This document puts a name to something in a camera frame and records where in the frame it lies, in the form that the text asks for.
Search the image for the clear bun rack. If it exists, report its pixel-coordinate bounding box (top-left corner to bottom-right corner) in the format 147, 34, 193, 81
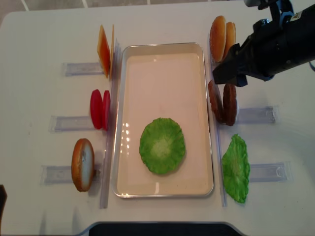
211, 58, 220, 67
40, 164, 102, 185

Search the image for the cheese slice inner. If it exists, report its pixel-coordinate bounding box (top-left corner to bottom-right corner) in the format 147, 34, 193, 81
109, 24, 115, 80

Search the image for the clear cheese rack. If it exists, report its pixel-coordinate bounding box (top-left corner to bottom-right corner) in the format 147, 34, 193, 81
62, 62, 104, 77

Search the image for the green lettuce leaf in rack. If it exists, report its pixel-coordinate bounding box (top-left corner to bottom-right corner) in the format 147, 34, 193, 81
222, 134, 251, 204

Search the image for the red tomato slice inner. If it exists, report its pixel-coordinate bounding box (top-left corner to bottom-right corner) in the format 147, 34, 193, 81
102, 90, 111, 131

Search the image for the red tomato slice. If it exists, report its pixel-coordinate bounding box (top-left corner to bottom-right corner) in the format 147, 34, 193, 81
102, 90, 111, 131
90, 89, 103, 129

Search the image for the clear patty rack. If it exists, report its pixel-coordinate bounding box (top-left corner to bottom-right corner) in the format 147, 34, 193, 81
236, 107, 279, 124

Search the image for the bun slice left rack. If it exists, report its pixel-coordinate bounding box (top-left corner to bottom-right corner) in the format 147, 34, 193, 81
71, 138, 95, 192

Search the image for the bun slice nearer tray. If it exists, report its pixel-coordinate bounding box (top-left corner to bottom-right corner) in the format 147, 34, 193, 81
210, 15, 226, 62

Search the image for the clear bun rack right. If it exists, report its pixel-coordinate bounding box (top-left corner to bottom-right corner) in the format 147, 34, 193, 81
211, 58, 220, 67

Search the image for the brown patty nearer pusher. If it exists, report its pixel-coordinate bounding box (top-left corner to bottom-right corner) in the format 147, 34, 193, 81
223, 84, 238, 126

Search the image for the green lettuce leaf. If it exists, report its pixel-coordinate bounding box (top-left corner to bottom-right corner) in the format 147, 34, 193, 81
139, 118, 186, 175
222, 134, 251, 204

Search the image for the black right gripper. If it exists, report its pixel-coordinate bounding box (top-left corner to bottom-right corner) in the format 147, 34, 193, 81
213, 19, 295, 87

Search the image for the cheese slice outer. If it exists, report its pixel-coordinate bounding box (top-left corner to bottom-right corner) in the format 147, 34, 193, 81
97, 25, 110, 77

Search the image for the white metal tray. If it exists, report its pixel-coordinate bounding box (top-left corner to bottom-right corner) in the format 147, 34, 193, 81
111, 43, 214, 198

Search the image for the clear lettuce rack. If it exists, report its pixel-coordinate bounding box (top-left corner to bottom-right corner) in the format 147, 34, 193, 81
250, 162, 293, 182

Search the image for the clear bun rack left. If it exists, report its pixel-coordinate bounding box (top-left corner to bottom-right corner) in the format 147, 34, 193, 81
40, 164, 102, 185

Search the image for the red tomato slice outer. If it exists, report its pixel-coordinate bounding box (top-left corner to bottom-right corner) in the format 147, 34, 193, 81
90, 89, 103, 129

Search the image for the bun slice nearer pusher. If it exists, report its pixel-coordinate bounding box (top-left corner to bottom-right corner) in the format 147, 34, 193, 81
222, 22, 236, 59

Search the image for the brown patty nearer tray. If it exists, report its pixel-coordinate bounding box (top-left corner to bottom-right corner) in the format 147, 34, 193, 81
208, 80, 225, 123

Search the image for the cheese slice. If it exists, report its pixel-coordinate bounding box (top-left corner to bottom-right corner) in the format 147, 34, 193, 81
97, 25, 110, 77
109, 24, 115, 80

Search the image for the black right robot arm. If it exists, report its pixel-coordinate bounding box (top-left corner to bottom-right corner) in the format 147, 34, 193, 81
213, 0, 315, 87

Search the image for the clear tomato rack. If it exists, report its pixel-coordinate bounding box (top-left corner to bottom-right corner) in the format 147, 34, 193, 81
49, 116, 95, 133

